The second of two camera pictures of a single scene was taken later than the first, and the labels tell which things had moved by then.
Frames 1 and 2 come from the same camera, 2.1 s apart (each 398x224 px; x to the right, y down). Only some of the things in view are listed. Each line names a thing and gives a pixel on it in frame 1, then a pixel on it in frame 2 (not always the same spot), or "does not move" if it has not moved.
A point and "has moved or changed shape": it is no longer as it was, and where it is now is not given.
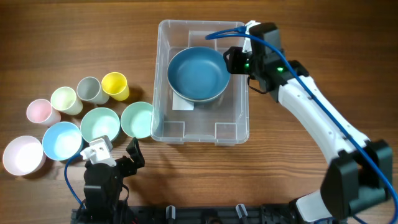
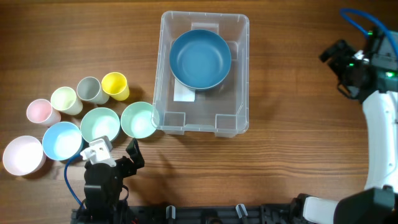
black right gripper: x=234 y=63 -> x=347 y=53
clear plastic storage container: x=194 y=99 has moved or changed shape
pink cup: x=40 y=111 does not move
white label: x=180 y=104 -> x=183 y=93
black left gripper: x=136 y=155 does not move
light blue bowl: x=62 y=140 does not move
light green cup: x=64 y=99 does not move
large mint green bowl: x=97 y=122 does not move
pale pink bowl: x=24 y=155 does not move
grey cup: x=89 y=88 does not move
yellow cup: x=115 y=84 does not move
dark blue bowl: x=198 y=74 has moved or changed shape
